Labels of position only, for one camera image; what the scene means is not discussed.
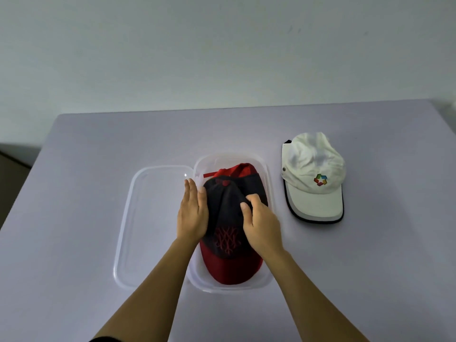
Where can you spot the person's right hand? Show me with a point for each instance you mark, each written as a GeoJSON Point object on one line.
{"type": "Point", "coordinates": [263, 231]}

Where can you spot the person's left hand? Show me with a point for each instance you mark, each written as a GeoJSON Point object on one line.
{"type": "Point", "coordinates": [192, 217]}

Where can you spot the black and red cap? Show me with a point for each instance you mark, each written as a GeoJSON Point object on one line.
{"type": "Point", "coordinates": [228, 210]}

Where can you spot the clear plastic lid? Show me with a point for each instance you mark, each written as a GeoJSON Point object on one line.
{"type": "Point", "coordinates": [149, 224]}

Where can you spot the clear plastic box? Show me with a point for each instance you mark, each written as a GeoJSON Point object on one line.
{"type": "Point", "coordinates": [199, 281]}

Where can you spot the red cap with patch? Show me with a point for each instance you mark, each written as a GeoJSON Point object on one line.
{"type": "Point", "coordinates": [242, 170]}

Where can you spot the white cap with logo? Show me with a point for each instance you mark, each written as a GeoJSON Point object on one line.
{"type": "Point", "coordinates": [313, 163]}

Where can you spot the person's left forearm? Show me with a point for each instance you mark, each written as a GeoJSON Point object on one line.
{"type": "Point", "coordinates": [153, 295]}

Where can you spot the person's right forearm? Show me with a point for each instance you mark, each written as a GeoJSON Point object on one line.
{"type": "Point", "coordinates": [313, 302]}

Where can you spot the person's black left sleeve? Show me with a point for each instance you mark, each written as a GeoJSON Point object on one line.
{"type": "Point", "coordinates": [105, 339]}

